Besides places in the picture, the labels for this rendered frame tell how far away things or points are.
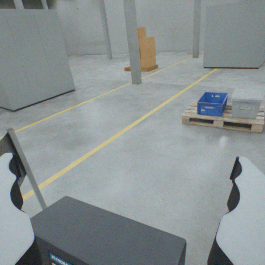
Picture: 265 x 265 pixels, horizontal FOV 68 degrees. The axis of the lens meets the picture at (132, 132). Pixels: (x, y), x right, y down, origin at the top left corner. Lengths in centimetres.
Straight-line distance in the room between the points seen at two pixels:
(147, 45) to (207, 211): 699
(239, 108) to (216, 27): 481
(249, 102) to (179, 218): 208
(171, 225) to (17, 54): 520
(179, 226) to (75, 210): 156
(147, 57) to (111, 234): 809
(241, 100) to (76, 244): 316
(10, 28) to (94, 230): 571
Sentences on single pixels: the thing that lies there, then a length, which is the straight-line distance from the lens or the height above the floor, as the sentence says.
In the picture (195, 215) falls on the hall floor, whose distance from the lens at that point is 199.
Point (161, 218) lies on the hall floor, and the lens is 195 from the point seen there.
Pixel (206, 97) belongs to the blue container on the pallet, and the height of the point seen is 27.
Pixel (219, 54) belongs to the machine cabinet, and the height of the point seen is 46.
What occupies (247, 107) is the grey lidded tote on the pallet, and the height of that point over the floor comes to 33.
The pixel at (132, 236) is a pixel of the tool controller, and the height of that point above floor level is 124.
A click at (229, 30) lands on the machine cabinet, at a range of 773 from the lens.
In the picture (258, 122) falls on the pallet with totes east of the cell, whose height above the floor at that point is 14.
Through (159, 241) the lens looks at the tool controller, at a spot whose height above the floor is 123.
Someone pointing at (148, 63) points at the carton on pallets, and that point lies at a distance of 830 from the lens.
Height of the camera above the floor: 152
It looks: 27 degrees down
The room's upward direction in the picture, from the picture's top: 7 degrees counter-clockwise
